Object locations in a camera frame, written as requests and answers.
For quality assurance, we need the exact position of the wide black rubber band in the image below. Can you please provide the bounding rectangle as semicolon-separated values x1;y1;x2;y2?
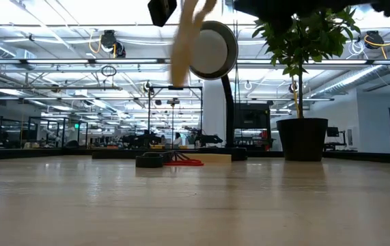
135;152;165;169

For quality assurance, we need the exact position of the thin red rubber band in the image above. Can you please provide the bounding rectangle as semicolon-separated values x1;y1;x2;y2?
163;159;205;167

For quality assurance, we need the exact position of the black desk lamp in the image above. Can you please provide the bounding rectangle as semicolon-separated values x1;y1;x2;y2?
189;20;249;161

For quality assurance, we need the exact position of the black cabinet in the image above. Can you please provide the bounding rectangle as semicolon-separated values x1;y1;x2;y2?
234;102;273;152

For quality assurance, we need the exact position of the green plant in black pot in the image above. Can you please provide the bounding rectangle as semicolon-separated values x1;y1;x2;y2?
251;10;361;162

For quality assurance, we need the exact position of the small black monitor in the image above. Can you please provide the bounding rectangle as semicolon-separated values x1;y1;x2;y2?
324;126;348;151

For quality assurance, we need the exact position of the ceiling cable reel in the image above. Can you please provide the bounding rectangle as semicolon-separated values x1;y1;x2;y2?
100;29;127;59
363;30;386;51

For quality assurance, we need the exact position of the black metal station frame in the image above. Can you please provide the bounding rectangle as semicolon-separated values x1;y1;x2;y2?
148;85;204;151

